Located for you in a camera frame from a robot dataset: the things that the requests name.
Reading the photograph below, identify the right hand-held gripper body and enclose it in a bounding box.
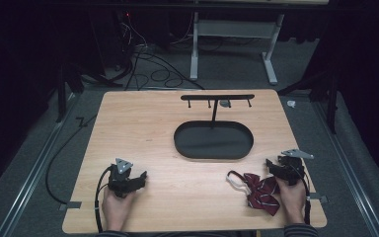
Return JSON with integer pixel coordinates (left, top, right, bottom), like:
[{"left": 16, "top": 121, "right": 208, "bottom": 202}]
[{"left": 276, "top": 148, "right": 315, "bottom": 186}]

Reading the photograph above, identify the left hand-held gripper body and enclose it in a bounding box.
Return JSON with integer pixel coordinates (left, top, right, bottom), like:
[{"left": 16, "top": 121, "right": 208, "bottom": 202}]
[{"left": 107, "top": 157, "right": 140, "bottom": 198}]

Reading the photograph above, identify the dark red striped bow tie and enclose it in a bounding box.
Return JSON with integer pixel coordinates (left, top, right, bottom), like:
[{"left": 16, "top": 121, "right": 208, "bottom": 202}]
[{"left": 225, "top": 170, "right": 281, "bottom": 217}]

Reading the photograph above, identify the person's left hand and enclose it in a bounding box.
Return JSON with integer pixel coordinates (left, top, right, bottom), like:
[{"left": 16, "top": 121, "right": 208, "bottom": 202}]
[{"left": 101, "top": 189, "right": 136, "bottom": 232}]

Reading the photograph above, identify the person's right hand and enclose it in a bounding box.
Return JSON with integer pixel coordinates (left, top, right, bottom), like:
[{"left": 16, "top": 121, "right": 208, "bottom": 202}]
[{"left": 273, "top": 178, "right": 307, "bottom": 225}]

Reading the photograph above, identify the grey tape strip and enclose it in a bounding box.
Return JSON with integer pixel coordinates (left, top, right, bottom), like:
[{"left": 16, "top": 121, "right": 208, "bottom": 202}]
[
  {"left": 309, "top": 193, "right": 329, "bottom": 204},
  {"left": 58, "top": 200, "right": 83, "bottom": 212}
]

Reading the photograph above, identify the black hook rack with tray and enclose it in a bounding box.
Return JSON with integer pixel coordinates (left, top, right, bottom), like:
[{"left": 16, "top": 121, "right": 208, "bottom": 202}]
[{"left": 173, "top": 94, "right": 256, "bottom": 162}]

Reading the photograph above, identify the black metal stand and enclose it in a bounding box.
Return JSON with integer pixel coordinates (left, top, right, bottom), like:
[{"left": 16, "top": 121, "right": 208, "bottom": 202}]
[
  {"left": 276, "top": 67, "right": 341, "bottom": 135},
  {"left": 54, "top": 62, "right": 86, "bottom": 123}
]

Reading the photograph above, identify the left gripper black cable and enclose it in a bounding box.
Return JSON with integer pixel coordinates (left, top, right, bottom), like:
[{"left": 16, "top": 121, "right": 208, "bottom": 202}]
[{"left": 94, "top": 165, "right": 114, "bottom": 234}]

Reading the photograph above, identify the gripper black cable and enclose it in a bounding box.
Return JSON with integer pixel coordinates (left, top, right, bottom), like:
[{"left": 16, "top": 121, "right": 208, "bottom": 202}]
[
  {"left": 94, "top": 165, "right": 114, "bottom": 234},
  {"left": 298, "top": 169, "right": 313, "bottom": 227}
]

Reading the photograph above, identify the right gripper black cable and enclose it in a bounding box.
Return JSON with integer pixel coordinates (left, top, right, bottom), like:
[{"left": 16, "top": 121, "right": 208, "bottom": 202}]
[{"left": 298, "top": 169, "right": 313, "bottom": 227}]

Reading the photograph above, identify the metal floor rail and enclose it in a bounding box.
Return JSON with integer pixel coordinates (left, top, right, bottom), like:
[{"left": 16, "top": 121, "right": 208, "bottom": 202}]
[
  {"left": 0, "top": 93, "right": 80, "bottom": 237},
  {"left": 312, "top": 98, "right": 379, "bottom": 237}
]

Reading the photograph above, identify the long black floor cable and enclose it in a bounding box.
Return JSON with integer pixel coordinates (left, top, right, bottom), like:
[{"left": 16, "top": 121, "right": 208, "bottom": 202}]
[{"left": 44, "top": 113, "right": 99, "bottom": 205}]

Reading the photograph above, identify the tangle of black cables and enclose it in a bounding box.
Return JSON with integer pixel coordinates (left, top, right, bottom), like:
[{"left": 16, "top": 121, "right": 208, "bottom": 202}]
[{"left": 113, "top": 11, "right": 206, "bottom": 92}]

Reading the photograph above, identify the white metal desk frame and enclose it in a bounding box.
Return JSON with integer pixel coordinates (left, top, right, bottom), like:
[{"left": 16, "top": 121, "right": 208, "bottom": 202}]
[{"left": 189, "top": 10, "right": 286, "bottom": 86}]

